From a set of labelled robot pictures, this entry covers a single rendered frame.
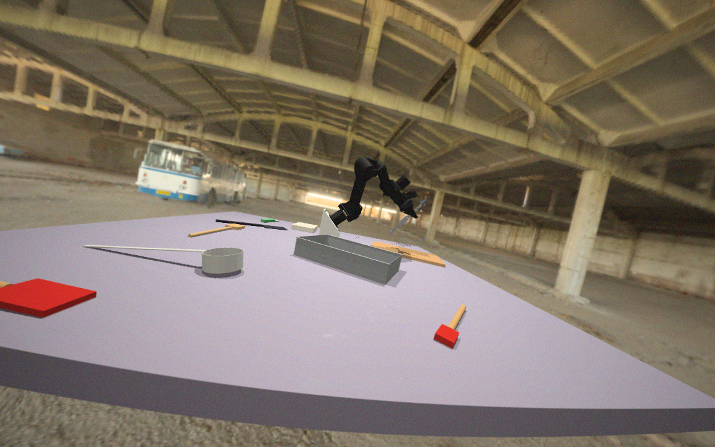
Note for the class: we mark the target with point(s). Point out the light wooden board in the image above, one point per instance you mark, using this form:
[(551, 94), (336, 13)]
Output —
[(411, 254)]

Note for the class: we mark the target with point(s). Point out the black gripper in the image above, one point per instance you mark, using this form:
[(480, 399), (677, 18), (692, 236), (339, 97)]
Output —
[(405, 205)]

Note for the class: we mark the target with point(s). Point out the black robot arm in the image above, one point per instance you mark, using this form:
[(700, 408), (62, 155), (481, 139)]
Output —
[(365, 169)]

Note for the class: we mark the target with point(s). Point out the grey saucepan with long handle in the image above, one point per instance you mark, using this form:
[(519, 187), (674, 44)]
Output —
[(214, 261)]

